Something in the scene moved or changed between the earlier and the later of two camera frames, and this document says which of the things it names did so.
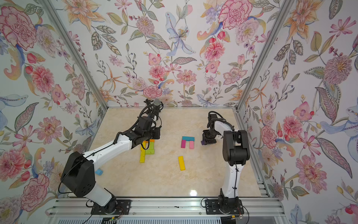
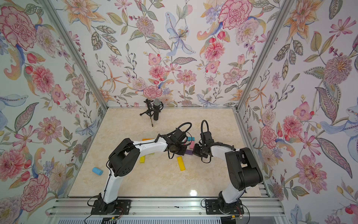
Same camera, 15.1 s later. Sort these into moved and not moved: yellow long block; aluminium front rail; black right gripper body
Moved: black right gripper body
Not moved: aluminium front rail; yellow long block
